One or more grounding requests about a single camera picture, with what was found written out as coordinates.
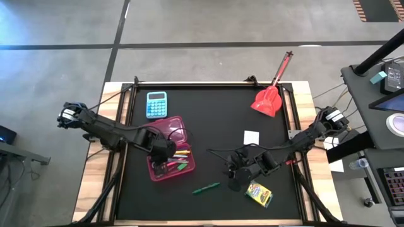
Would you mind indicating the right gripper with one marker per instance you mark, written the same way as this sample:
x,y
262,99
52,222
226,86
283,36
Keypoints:
x,y
244,167

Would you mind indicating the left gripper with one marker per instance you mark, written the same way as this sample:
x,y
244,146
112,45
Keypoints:
x,y
164,149

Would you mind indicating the pink highlighter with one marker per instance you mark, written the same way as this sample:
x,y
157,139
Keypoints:
x,y
173,163

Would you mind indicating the green eraser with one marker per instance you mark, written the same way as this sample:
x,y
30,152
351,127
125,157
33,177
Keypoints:
x,y
182,166

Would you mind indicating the green marker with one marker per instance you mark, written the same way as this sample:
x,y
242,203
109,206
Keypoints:
x,y
205,188

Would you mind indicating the yellow highlighter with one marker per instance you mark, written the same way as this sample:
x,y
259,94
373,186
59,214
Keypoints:
x,y
182,152

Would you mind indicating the yellow crayon box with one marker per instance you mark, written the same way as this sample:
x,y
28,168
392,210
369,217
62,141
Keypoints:
x,y
259,193

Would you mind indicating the pink plastic pencil case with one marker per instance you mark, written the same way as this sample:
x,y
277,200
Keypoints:
x,y
167,127

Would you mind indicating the white sticky note pad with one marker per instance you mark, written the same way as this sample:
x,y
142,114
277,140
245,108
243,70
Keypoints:
x,y
251,137

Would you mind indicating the light blue calculator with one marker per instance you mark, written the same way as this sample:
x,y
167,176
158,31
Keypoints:
x,y
156,105

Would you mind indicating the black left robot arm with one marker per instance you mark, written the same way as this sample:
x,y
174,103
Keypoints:
x,y
104,130

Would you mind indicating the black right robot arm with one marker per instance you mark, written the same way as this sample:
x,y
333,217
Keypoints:
x,y
303,140

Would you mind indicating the red desk lamp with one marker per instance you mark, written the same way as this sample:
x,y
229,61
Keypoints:
x,y
267,101

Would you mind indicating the clear water bottle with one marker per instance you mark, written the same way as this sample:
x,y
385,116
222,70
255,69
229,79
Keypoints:
x,y
358,163

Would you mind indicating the grey metal stand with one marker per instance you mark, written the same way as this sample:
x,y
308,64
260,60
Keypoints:
x,y
22,153

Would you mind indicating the small black device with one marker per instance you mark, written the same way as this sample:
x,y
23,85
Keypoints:
x,y
7,135

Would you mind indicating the black side desk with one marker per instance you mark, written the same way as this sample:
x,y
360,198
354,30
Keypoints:
x,y
363,94

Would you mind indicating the black backlit keyboard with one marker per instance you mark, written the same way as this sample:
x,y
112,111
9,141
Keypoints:
x,y
394,186

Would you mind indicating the round white device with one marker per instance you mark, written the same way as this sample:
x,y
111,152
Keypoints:
x,y
397,124

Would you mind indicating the laptop screen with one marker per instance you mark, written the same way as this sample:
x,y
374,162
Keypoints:
x,y
389,104

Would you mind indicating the teal block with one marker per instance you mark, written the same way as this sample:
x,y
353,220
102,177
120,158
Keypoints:
x,y
378,77

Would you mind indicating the black power adapter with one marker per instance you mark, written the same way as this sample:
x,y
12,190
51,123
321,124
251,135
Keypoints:
x,y
391,77

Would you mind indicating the black pole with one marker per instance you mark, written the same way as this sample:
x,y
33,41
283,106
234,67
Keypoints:
x,y
378,53

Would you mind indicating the striped floor mat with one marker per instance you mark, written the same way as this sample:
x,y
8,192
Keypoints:
x,y
378,9

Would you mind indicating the black aluminium table frame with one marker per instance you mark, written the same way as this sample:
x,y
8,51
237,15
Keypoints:
x,y
205,84

